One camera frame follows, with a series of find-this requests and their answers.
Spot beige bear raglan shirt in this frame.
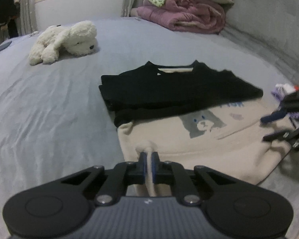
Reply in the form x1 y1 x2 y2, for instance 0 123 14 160
99 60 293 197

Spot folded white purple clothes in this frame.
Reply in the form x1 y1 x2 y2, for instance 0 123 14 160
271 83 299 121

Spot grey padded headboard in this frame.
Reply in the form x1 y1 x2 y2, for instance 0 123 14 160
222 0 299 84

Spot pink rolled quilt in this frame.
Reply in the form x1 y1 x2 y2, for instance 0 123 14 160
135 0 225 34

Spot dark tablet on bed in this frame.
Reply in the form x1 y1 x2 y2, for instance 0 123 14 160
0 41 12 51

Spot white plush dog toy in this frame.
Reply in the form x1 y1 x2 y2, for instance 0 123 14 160
29 21 98 66

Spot dark jacket on rack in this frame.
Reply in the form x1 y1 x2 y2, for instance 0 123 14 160
0 0 20 38

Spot left grey curtain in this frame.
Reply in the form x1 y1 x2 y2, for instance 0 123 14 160
20 0 37 35

